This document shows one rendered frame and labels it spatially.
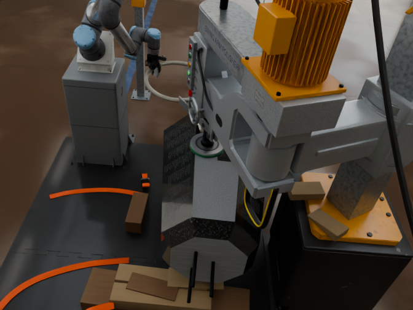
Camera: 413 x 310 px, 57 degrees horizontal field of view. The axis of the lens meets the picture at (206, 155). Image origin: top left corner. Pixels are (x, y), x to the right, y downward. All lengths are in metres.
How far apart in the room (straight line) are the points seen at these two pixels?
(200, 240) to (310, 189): 0.71
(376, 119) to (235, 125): 0.60
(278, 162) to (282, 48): 0.51
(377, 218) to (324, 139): 0.87
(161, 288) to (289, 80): 1.53
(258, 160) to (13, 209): 2.21
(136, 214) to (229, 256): 1.02
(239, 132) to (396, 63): 0.72
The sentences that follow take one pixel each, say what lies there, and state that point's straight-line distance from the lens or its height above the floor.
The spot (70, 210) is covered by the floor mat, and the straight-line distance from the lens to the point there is 3.15.
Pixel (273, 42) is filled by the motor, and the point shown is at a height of 1.88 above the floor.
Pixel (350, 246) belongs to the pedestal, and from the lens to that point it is 2.21.
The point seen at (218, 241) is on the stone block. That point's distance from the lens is 2.00.
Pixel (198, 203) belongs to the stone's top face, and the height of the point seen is 0.82.
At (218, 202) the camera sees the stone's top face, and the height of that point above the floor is 0.82.
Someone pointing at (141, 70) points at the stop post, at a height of 0.34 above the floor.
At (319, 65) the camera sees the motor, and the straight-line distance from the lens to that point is 1.32.
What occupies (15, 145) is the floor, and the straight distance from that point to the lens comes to 3.87.
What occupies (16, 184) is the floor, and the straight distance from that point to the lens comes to 3.48.
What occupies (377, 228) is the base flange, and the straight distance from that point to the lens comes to 2.32.
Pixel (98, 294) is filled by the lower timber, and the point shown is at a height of 0.15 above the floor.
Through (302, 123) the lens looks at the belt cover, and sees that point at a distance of 1.35.
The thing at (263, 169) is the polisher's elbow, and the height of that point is 1.31.
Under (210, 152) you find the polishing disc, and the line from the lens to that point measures 2.32.
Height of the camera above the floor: 2.36
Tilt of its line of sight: 41 degrees down
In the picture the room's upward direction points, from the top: 7 degrees clockwise
